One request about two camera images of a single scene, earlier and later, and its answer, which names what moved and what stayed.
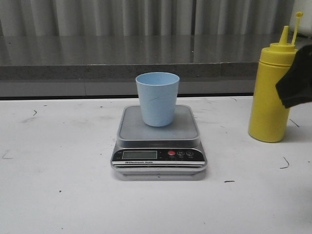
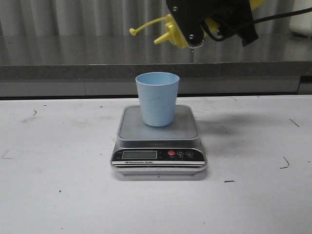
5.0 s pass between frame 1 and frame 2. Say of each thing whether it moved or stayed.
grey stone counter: stayed
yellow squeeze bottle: moved
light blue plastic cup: stayed
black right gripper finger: moved
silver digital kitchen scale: stayed
